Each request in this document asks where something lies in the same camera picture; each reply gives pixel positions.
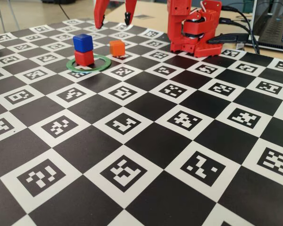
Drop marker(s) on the blue cube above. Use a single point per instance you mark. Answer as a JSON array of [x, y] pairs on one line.
[[82, 43]]

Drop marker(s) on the black white marker checkerboard mat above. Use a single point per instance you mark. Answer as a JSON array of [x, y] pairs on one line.
[[155, 141]]

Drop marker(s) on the red robot arm with base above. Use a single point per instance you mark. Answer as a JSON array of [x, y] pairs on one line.
[[179, 35]]

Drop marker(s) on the red cube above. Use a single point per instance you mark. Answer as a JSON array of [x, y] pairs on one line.
[[83, 58]]

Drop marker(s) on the orange cube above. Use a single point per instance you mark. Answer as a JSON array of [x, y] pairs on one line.
[[116, 48]]

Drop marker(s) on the dark laptop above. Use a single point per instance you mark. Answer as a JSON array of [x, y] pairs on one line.
[[273, 28]]

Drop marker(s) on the grey metal leg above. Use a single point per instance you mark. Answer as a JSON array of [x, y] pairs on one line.
[[0, 14]]

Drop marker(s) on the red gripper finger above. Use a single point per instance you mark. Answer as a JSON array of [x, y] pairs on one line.
[[99, 11], [130, 5]]

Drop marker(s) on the thick black power connector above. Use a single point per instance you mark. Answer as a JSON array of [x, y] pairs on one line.
[[226, 38]]

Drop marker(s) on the green box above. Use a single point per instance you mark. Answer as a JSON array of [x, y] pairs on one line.
[[248, 4]]

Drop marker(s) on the small printed marker sheet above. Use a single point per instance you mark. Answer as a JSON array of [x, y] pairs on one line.
[[141, 16]]

